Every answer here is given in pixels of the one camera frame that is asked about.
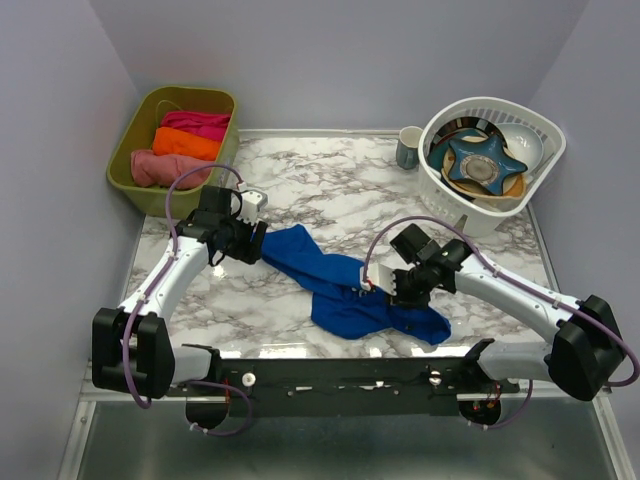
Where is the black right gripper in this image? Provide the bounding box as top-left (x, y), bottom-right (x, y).
top-left (382, 263), bottom-right (431, 310)

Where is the blue t shirt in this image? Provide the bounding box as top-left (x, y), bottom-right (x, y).
top-left (262, 225), bottom-right (451, 345)

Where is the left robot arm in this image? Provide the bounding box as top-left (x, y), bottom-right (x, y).
top-left (91, 186), bottom-right (268, 403)

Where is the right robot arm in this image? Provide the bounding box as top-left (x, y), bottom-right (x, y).
top-left (385, 224), bottom-right (625, 401)

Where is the white plastic dish basket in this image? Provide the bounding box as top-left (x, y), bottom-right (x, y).
top-left (418, 96), bottom-right (566, 237)

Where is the pink rolled t shirt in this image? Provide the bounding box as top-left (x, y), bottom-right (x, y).
top-left (130, 150), bottom-right (206, 188)

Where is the magenta rolled t shirt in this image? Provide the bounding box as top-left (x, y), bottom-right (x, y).
top-left (160, 110), bottom-right (231, 142)

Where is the orange rolled t shirt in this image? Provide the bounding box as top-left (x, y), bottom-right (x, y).
top-left (151, 127), bottom-right (222, 161)

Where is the olive green plastic bin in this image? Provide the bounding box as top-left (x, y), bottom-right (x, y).
top-left (105, 85), bottom-right (240, 217)

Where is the teal plate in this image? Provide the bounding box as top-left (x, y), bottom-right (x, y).
top-left (427, 129), bottom-right (487, 173)

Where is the grey white mug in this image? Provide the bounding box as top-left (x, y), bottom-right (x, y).
top-left (395, 126), bottom-right (423, 170)

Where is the blue star shaped dish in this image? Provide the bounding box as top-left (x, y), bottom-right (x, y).
top-left (442, 132), bottom-right (529, 196)

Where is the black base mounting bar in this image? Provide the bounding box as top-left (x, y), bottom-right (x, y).
top-left (164, 344), bottom-right (521, 419)

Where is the white bowl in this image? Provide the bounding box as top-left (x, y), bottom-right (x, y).
top-left (497, 123), bottom-right (544, 174)

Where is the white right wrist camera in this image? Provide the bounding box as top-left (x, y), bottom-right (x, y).
top-left (360, 263), bottom-right (397, 296)

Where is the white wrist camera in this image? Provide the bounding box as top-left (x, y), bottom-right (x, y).
top-left (360, 263), bottom-right (397, 296)
top-left (237, 190), bottom-right (268, 225)

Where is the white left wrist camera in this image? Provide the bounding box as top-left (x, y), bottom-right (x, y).
top-left (237, 190), bottom-right (268, 225)

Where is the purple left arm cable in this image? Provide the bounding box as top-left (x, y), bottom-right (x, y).
top-left (119, 163), bottom-right (246, 409)

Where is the aluminium rail frame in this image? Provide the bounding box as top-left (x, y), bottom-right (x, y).
top-left (59, 386), bottom-right (639, 479)

